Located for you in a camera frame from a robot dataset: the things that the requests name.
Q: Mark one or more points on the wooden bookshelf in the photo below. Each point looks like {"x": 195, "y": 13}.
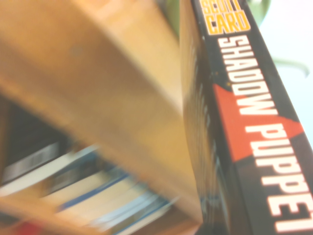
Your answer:
{"x": 117, "y": 93}

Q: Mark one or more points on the cream pages paperback book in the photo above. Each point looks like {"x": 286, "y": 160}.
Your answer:
{"x": 97, "y": 191}

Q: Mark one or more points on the Shadow Puppets paperback book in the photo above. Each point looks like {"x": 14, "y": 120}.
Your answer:
{"x": 244, "y": 127}

